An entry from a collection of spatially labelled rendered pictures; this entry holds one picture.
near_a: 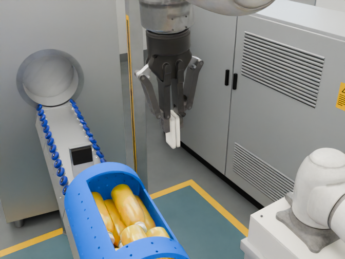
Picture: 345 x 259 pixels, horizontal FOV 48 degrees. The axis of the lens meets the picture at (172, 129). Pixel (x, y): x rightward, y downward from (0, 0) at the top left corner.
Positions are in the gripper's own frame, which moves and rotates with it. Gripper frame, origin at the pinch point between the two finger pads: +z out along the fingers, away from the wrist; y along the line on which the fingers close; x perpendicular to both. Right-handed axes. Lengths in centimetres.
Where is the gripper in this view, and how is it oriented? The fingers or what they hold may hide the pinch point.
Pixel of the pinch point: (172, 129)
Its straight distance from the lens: 76.3
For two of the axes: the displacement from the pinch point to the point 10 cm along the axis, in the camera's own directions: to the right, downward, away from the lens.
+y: 8.9, -2.8, 3.7
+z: 0.4, 8.4, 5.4
